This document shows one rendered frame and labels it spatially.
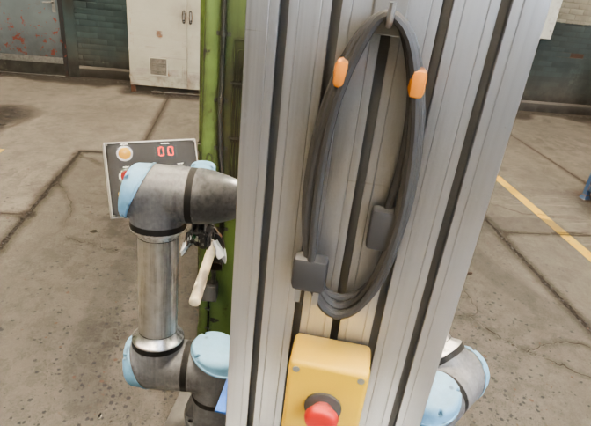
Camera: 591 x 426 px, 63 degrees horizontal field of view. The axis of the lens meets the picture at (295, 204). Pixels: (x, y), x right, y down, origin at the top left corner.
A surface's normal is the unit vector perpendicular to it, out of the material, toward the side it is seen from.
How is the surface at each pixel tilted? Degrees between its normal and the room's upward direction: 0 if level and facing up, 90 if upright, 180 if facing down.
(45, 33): 90
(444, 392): 7
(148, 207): 84
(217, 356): 7
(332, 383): 90
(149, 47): 90
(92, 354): 0
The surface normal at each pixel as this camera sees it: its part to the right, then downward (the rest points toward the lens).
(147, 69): 0.07, 0.45
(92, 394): 0.10, -0.89
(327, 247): -0.16, 0.43
